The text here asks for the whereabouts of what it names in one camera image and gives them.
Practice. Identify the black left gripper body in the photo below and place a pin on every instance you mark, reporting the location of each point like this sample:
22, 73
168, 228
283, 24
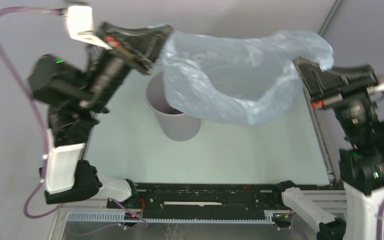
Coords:
106, 75

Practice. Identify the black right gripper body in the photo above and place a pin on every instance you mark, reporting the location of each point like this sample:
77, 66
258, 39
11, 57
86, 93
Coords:
354, 110

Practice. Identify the blue translucent trash bag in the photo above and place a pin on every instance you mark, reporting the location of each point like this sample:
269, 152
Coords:
238, 81

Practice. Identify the grey plastic trash bin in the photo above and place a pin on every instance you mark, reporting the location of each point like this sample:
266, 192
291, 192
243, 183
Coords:
175, 124

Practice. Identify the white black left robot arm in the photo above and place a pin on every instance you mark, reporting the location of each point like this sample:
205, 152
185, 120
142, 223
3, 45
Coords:
75, 97

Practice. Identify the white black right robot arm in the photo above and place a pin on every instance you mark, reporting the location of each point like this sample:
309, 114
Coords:
362, 176

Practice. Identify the small electronics board with leds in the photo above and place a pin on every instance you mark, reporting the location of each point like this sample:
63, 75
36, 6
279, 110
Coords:
132, 217

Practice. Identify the aluminium frame rail right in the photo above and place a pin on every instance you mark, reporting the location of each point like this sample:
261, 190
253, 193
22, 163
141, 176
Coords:
331, 171

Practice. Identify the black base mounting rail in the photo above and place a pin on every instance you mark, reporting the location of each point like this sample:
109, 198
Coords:
230, 201

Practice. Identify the white slotted cable duct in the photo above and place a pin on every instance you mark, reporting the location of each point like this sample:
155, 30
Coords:
117, 217

